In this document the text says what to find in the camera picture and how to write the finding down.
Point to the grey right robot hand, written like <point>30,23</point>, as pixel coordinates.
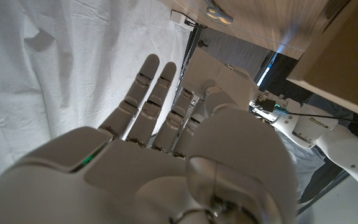
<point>120,174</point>

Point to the brown cardboard box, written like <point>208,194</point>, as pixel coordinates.
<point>346,62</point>

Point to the white curtain cloth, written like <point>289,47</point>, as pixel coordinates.
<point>57,62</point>

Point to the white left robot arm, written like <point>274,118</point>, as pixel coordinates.
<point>337,146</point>

